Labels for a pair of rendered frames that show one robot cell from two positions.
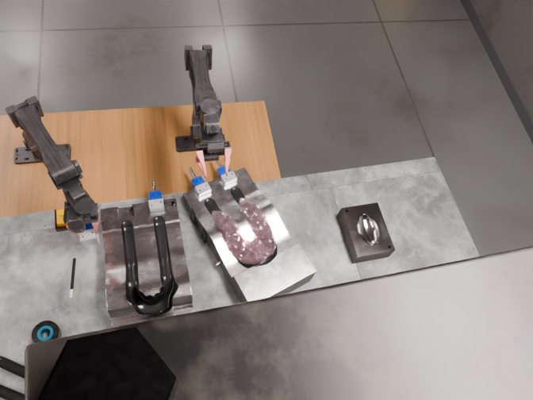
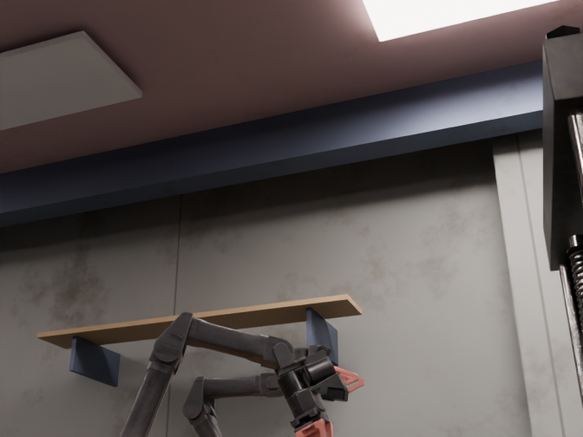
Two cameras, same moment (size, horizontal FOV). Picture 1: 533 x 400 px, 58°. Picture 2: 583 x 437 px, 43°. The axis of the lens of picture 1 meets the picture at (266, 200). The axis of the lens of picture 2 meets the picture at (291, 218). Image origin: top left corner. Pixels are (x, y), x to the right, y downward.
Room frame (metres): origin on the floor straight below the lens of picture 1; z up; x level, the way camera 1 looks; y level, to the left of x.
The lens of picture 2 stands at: (-0.56, 1.79, 0.74)
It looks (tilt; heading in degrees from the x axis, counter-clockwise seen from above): 25 degrees up; 314
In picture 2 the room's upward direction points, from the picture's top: straight up
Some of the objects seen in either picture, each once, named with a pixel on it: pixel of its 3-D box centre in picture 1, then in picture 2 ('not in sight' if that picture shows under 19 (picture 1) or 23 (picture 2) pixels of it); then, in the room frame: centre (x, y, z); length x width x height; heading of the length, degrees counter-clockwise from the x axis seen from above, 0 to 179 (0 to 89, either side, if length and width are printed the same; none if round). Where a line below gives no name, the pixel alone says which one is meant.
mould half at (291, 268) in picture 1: (246, 233); not in sight; (0.72, 0.04, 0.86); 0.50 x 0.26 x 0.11; 44
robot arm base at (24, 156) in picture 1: (40, 148); not in sight; (0.84, 0.87, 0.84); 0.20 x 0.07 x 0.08; 113
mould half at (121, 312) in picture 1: (147, 271); not in sight; (0.48, 0.32, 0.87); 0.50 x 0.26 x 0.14; 27
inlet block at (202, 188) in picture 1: (197, 181); not in sight; (0.87, 0.27, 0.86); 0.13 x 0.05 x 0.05; 44
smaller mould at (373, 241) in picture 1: (365, 232); not in sight; (0.86, -0.39, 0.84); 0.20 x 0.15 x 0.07; 27
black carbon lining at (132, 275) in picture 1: (148, 262); not in sight; (0.50, 0.32, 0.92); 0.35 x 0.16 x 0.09; 27
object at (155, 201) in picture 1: (155, 195); not in sight; (0.75, 0.39, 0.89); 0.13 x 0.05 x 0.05; 26
